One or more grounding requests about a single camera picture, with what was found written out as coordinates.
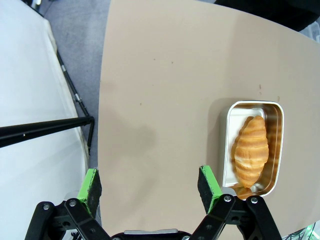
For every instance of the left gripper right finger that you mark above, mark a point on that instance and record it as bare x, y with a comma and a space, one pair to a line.
215, 215

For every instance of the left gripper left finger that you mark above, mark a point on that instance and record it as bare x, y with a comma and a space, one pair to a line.
82, 215

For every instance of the golden croissant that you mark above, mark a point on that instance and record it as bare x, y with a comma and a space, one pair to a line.
252, 150

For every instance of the rectangular steel container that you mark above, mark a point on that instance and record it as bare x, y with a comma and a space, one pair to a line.
232, 127

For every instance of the black tripod legs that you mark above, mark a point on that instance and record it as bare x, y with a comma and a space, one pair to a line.
37, 128

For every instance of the white side table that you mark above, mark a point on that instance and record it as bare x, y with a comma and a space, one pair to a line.
25, 75

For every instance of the person's black shirt torso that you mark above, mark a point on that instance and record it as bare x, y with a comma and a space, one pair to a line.
270, 12

